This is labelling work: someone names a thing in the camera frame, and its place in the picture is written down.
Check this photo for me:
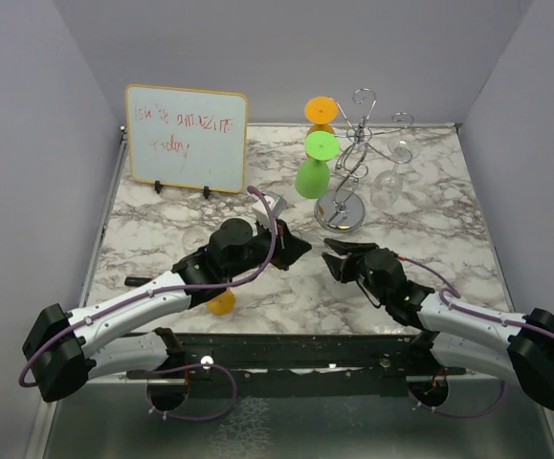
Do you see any clear wine glass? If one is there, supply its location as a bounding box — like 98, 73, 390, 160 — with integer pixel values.
370, 136, 419, 210

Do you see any clear short glass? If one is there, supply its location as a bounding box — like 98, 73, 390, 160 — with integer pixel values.
181, 228, 210, 254

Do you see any yellow framed whiteboard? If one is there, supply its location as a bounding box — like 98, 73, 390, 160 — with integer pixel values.
124, 84, 249, 193

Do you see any chrome wine glass rack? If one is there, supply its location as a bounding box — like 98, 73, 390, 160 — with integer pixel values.
314, 88, 413, 234

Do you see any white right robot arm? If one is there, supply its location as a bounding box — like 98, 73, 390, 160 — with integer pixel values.
322, 238, 554, 411

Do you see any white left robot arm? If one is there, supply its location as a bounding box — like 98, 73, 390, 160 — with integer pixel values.
19, 218, 311, 403

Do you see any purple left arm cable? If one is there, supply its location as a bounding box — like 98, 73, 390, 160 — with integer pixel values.
17, 186, 280, 422

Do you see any red marker pen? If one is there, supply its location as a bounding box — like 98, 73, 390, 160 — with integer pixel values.
124, 276, 152, 287

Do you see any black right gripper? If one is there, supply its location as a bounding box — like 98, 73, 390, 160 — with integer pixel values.
321, 237, 389, 305

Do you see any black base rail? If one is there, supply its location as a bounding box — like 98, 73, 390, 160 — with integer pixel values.
121, 328, 516, 403

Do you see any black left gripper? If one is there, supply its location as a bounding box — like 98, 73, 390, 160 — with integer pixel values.
225, 216, 312, 281

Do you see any orange plastic glass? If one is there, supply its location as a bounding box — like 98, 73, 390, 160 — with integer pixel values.
207, 290, 236, 316
304, 96, 339, 135

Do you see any green plastic wine glass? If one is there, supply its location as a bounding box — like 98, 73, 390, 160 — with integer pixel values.
295, 131, 340, 199

